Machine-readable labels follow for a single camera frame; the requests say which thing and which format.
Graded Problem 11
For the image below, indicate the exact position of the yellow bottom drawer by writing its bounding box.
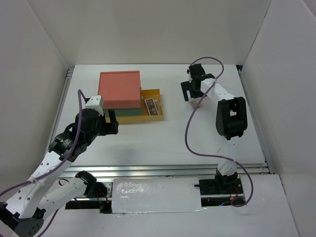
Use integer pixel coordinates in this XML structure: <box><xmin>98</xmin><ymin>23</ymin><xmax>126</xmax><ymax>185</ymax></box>
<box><xmin>116</xmin><ymin>89</ymin><xmax>163</xmax><ymax>124</ymax></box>

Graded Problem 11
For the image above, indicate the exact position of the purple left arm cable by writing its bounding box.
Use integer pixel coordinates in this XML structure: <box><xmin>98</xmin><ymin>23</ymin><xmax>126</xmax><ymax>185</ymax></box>
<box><xmin>0</xmin><ymin>89</ymin><xmax>87</xmax><ymax>237</ymax></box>

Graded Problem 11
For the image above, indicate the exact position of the salmon top drawer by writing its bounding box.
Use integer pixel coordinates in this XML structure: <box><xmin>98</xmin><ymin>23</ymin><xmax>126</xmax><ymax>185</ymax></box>
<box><xmin>139</xmin><ymin>72</ymin><xmax>143</xmax><ymax>104</ymax></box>

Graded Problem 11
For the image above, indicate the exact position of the three-tier drawer organizer frame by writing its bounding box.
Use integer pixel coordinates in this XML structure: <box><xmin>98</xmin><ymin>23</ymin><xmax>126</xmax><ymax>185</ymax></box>
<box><xmin>98</xmin><ymin>71</ymin><xmax>141</xmax><ymax>118</ymax></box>

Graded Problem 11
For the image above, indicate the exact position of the aluminium left side rail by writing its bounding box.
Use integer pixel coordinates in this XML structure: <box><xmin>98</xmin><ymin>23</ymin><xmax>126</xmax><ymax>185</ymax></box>
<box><xmin>50</xmin><ymin>68</ymin><xmax>74</xmax><ymax>142</ymax></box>

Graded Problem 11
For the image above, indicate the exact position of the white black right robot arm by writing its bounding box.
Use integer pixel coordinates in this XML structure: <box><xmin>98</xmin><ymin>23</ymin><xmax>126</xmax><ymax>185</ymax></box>
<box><xmin>181</xmin><ymin>64</ymin><xmax>248</xmax><ymax>193</ymax></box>

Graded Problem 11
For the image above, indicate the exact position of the aluminium right side rail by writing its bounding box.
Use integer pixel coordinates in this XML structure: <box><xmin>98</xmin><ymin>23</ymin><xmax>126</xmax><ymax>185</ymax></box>
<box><xmin>236</xmin><ymin>65</ymin><xmax>276</xmax><ymax>174</ymax></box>

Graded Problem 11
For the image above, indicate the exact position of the white foil-edged cover plate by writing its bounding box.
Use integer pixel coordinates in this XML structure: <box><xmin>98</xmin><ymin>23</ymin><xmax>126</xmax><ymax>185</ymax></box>
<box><xmin>112</xmin><ymin>177</ymin><xmax>202</xmax><ymax>214</ymax></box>

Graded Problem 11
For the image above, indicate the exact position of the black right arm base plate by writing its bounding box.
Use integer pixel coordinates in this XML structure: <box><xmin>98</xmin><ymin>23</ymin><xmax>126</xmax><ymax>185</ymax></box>
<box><xmin>198</xmin><ymin>178</ymin><xmax>243</xmax><ymax>196</ymax></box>

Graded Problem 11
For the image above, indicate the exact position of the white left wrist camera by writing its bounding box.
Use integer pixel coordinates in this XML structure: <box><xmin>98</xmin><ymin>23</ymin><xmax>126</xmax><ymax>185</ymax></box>
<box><xmin>85</xmin><ymin>95</ymin><xmax>104</xmax><ymax>116</ymax></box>

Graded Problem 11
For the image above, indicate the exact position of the small colourful eyeshadow palette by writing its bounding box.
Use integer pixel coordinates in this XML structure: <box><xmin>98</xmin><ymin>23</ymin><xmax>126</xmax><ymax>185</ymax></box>
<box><xmin>189</xmin><ymin>98</ymin><xmax>203</xmax><ymax>110</ymax></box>

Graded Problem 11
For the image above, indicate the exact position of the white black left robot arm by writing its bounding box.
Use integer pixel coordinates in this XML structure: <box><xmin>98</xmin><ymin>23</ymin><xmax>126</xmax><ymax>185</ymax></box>
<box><xmin>0</xmin><ymin>109</ymin><xmax>119</xmax><ymax>237</ymax></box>

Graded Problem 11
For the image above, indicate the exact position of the brown gold eyeshadow palette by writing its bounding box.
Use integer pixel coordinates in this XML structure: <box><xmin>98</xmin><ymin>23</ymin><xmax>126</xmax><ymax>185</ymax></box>
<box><xmin>145</xmin><ymin>98</ymin><xmax>159</xmax><ymax>116</ymax></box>

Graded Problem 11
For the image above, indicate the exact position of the green drawer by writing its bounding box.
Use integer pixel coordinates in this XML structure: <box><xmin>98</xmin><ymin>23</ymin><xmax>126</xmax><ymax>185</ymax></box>
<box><xmin>113</xmin><ymin>108</ymin><xmax>142</xmax><ymax>117</ymax></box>

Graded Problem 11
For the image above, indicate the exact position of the aluminium front rail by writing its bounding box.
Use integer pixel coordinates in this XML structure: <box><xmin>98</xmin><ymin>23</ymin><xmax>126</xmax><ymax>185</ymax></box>
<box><xmin>59</xmin><ymin>163</ymin><xmax>275</xmax><ymax>178</ymax></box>

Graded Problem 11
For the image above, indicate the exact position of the aluminium rail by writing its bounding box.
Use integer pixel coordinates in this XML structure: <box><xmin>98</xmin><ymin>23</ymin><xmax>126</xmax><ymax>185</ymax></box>
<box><xmin>236</xmin><ymin>65</ymin><xmax>276</xmax><ymax>174</ymax></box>
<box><xmin>59</xmin><ymin>163</ymin><xmax>275</xmax><ymax>178</ymax></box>
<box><xmin>50</xmin><ymin>68</ymin><xmax>74</xmax><ymax>142</ymax></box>

